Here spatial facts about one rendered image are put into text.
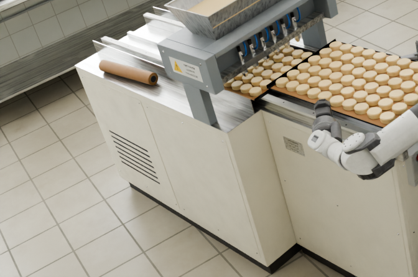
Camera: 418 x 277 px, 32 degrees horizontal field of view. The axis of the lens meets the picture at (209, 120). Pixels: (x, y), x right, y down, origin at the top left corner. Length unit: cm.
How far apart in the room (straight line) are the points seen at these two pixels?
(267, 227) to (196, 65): 86
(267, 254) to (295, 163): 52
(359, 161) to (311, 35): 128
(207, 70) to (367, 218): 84
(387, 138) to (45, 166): 311
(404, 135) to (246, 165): 107
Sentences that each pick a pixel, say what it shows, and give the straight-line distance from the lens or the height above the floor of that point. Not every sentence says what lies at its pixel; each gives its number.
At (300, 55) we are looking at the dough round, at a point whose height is 91.
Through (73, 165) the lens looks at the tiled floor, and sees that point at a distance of 478.
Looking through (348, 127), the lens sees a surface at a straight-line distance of 271.
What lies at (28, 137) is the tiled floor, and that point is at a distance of 532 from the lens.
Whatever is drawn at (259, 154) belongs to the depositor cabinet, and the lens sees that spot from 312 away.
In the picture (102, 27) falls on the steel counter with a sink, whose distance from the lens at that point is 602.
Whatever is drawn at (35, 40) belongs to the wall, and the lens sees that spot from 612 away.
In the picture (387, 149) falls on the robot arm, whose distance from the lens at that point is 217.
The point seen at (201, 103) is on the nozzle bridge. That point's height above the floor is 95.
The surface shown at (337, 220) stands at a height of 39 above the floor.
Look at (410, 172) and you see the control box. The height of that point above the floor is 76.
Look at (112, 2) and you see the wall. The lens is 624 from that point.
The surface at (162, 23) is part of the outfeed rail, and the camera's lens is 401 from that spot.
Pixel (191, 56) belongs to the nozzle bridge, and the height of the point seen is 118.
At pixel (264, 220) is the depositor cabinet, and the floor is 33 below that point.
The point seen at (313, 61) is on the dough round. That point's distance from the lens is 294.
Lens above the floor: 241
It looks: 31 degrees down
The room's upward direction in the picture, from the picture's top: 17 degrees counter-clockwise
